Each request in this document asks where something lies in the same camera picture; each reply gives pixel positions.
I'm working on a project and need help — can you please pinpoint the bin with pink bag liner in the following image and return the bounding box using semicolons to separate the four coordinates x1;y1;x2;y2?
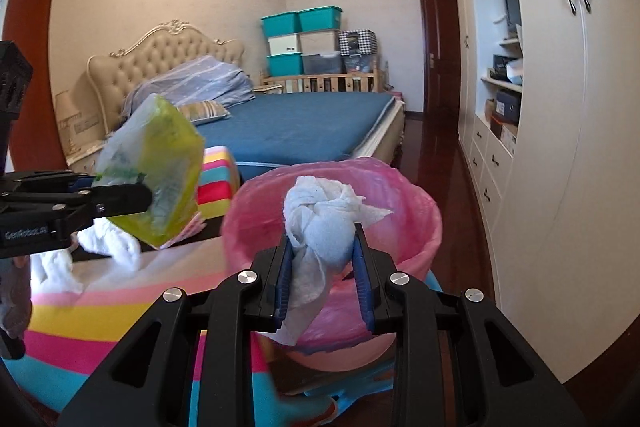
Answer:
221;157;444;373

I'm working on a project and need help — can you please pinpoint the cream nightstand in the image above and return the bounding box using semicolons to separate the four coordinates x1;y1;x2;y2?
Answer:
54;91;118;172

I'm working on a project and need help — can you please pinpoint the yellow-green plastic wrapper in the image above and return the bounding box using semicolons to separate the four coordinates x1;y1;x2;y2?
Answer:
94;94;206;250

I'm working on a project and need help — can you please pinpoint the black-white checked bag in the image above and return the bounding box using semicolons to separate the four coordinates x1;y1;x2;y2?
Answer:
338;29;377;56

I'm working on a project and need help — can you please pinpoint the person's left hand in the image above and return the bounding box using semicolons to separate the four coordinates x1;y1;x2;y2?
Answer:
0;257;32;340

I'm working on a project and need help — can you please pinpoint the cardboard box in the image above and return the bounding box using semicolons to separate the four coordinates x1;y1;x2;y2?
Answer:
490;112;518;144

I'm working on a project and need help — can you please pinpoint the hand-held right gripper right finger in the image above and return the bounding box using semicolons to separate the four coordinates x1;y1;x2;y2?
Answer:
352;223;586;427

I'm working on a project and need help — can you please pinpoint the black shelf box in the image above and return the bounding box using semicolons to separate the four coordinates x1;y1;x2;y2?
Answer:
492;54;518;80

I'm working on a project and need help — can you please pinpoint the colourful striped tablecloth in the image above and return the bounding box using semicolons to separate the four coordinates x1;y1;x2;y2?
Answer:
0;146;336;427

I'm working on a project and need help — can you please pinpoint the grey striped pillow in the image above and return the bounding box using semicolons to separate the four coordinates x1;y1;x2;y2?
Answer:
121;54;254;128

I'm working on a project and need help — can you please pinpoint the wooden crib rail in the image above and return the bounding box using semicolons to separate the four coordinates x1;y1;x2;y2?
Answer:
259;69;387;94

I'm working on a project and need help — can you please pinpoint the reddish-brown wooden door frame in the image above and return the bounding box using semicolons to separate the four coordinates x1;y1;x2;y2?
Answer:
7;0;83;168

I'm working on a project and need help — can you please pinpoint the white tissue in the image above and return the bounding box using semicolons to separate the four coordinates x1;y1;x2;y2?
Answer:
283;175;396;348
30;218;143;295

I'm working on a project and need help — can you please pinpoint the dark wooden door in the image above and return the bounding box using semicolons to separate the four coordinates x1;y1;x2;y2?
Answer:
419;0;462;115

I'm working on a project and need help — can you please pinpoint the dark blue safe box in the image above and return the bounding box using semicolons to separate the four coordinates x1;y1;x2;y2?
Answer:
492;89;521;125

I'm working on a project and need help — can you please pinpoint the beige tufted headboard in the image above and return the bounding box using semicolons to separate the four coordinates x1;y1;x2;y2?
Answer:
86;19;246;132

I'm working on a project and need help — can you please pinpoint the bed with blue sheet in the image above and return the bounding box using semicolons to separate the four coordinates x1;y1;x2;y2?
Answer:
192;91;406;172

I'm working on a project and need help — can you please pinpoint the white wardrobe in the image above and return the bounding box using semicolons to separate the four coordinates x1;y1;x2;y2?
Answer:
449;0;640;385

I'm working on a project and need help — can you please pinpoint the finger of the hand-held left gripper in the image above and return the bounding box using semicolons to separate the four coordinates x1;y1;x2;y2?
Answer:
0;169;98;196
0;182;154;240

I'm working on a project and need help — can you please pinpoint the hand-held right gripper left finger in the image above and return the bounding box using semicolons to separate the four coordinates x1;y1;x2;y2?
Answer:
57;234;296;427

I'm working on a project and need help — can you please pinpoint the grey clear storage box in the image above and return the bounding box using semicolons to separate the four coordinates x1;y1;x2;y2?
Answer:
301;52;345;75

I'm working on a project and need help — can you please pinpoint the teal plastic storage box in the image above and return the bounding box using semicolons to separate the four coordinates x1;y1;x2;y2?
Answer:
298;7;344;32
260;12;302;36
266;53;305;78

